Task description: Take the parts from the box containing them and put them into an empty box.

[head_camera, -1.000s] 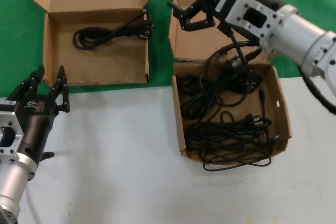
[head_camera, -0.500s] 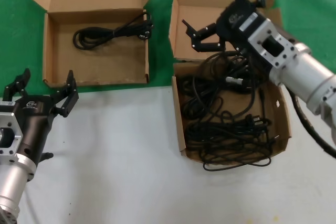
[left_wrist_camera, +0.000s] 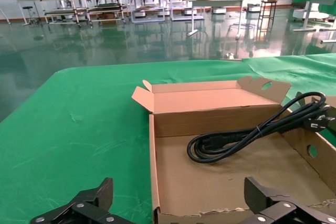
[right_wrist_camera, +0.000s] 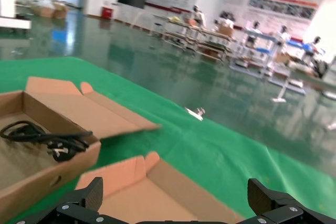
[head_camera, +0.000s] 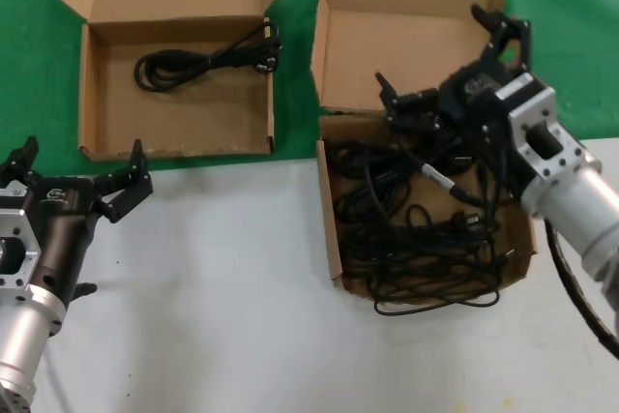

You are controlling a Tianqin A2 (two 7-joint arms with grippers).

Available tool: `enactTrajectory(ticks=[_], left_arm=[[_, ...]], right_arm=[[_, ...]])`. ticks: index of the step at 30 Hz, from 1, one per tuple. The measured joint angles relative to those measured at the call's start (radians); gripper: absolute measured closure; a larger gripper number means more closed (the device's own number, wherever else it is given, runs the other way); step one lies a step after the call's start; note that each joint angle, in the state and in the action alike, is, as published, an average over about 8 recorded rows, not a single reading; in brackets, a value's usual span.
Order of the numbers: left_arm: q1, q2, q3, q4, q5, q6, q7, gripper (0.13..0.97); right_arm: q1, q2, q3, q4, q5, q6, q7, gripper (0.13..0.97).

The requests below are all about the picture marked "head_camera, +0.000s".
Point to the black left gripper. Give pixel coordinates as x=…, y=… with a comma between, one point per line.
x=60, y=224

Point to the green table cloth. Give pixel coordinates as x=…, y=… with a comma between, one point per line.
x=29, y=69

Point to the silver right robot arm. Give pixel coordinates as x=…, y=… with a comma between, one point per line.
x=580, y=210

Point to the open brown cardboard box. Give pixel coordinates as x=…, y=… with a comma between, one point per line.
x=184, y=113
x=411, y=55

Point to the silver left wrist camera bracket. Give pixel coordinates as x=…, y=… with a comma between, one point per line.
x=17, y=219

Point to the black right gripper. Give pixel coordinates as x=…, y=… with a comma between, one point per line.
x=476, y=98

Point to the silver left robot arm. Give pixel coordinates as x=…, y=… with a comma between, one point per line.
x=19, y=335

